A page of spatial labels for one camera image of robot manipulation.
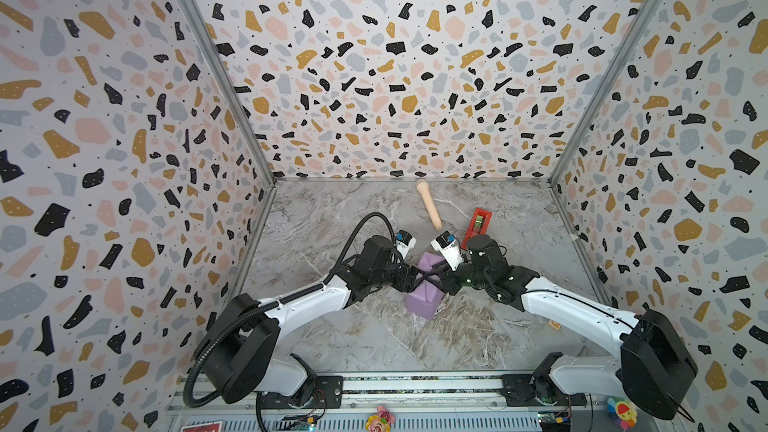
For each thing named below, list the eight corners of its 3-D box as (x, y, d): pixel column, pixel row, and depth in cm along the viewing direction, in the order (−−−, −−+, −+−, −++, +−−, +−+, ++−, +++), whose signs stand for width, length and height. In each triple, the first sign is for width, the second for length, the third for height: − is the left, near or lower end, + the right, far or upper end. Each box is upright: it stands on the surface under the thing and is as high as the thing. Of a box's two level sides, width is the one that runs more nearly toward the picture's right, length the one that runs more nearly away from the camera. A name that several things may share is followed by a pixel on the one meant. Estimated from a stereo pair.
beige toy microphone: (434, 231, 108) (435, 226, 106) (416, 185, 123) (416, 180, 121) (446, 229, 109) (447, 224, 107) (426, 183, 124) (426, 178, 122)
